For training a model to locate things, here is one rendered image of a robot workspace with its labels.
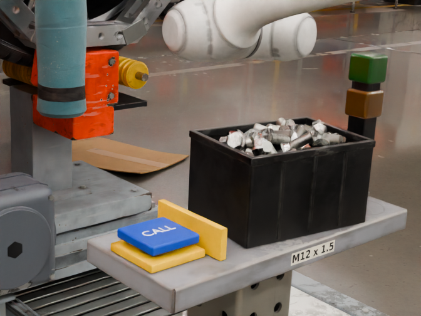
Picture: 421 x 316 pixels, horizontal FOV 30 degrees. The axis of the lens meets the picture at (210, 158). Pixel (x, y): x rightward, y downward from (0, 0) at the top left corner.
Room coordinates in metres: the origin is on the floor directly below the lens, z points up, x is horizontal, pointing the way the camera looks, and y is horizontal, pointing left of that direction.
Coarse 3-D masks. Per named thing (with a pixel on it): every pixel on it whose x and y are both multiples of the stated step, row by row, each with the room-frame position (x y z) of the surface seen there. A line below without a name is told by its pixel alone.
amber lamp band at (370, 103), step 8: (352, 88) 1.10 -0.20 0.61; (352, 96) 1.09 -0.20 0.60; (360, 96) 1.08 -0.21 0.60; (368, 96) 1.07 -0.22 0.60; (376, 96) 1.08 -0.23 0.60; (352, 104) 1.09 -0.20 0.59; (360, 104) 1.08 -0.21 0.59; (368, 104) 1.07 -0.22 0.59; (376, 104) 1.09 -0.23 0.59; (352, 112) 1.09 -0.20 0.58; (360, 112) 1.08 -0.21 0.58; (368, 112) 1.08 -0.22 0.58; (376, 112) 1.09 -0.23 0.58
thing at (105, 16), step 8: (24, 0) 1.57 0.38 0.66; (32, 0) 1.56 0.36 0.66; (88, 0) 1.75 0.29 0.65; (96, 0) 1.74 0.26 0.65; (104, 0) 1.72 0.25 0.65; (112, 0) 1.71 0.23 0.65; (120, 0) 1.69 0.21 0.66; (128, 0) 1.69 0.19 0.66; (32, 8) 1.79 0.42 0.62; (88, 8) 1.71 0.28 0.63; (96, 8) 1.69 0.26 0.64; (104, 8) 1.68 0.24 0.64; (112, 8) 1.67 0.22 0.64; (120, 8) 1.68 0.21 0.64; (88, 16) 1.65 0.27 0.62; (96, 16) 1.64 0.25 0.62; (104, 16) 1.65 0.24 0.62; (112, 16) 1.66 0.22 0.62
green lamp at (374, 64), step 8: (352, 56) 1.10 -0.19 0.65; (360, 56) 1.09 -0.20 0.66; (368, 56) 1.08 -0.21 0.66; (376, 56) 1.08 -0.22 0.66; (384, 56) 1.09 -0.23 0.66; (352, 64) 1.10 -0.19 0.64; (360, 64) 1.09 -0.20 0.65; (368, 64) 1.08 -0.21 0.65; (376, 64) 1.08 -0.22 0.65; (384, 64) 1.09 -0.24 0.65; (352, 72) 1.09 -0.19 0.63; (360, 72) 1.08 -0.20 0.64; (368, 72) 1.07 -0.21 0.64; (376, 72) 1.08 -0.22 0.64; (384, 72) 1.09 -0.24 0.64; (352, 80) 1.10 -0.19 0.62; (360, 80) 1.08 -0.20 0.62; (368, 80) 1.07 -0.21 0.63; (376, 80) 1.08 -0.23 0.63; (384, 80) 1.10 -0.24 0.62
